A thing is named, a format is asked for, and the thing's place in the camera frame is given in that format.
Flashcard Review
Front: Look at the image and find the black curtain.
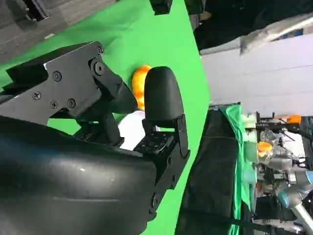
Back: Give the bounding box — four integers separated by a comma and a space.
175, 104, 245, 235

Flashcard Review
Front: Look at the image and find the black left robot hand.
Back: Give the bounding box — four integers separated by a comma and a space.
151, 0, 174, 16

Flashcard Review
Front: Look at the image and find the lilac plate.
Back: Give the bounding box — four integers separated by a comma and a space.
118, 110, 161, 151

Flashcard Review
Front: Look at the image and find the dark metal stand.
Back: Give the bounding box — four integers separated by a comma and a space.
13, 0, 51, 24

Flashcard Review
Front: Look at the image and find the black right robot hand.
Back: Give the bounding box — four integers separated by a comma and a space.
0, 41, 191, 235

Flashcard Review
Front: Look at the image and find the cluttered workbench equipment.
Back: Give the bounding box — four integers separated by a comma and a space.
254, 111, 306, 172

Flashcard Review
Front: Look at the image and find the large orange white bread roll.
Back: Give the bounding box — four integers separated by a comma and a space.
131, 64, 152, 111

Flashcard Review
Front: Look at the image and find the green table cloth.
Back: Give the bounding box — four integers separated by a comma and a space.
0, 0, 213, 235

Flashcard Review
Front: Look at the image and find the silver metal frame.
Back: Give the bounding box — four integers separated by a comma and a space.
239, 9, 313, 56

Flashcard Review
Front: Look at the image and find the hanging green cloth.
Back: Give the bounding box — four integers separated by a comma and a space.
224, 104, 256, 235

